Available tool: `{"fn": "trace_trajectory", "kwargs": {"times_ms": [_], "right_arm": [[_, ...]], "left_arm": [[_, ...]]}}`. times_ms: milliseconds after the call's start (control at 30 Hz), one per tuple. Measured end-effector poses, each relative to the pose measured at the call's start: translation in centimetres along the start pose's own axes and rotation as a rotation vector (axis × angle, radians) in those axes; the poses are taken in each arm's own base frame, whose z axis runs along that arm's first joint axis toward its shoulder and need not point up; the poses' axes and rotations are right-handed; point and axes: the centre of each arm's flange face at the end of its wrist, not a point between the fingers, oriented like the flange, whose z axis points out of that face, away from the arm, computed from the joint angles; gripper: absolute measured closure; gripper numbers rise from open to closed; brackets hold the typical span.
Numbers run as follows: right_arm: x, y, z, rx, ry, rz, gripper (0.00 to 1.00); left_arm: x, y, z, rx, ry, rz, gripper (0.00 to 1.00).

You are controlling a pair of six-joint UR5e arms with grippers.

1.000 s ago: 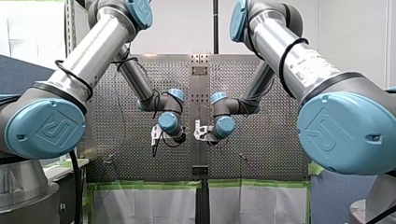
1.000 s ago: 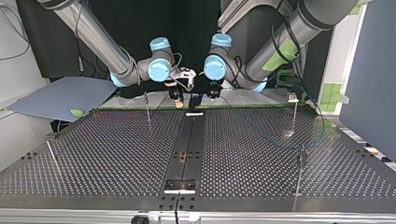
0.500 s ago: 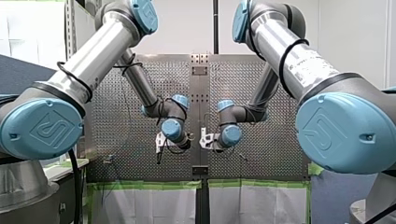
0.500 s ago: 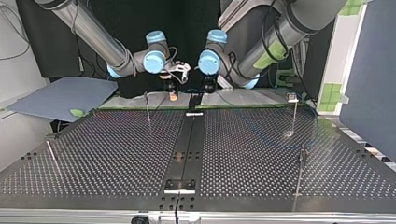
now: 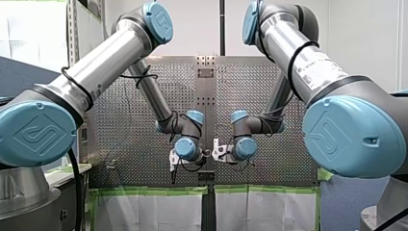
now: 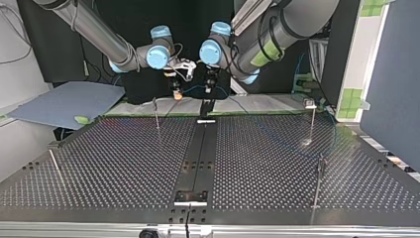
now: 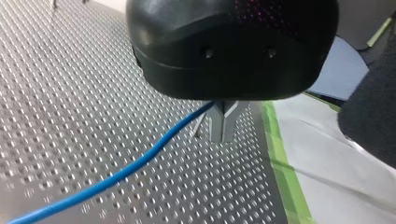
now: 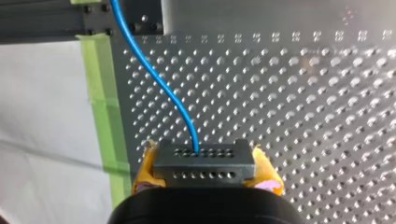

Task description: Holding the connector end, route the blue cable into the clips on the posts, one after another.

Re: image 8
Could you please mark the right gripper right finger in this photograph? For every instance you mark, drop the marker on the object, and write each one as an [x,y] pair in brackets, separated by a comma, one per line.
[264,174]

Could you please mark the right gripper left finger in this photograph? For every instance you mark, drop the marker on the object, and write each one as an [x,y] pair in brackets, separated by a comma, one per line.
[144,174]

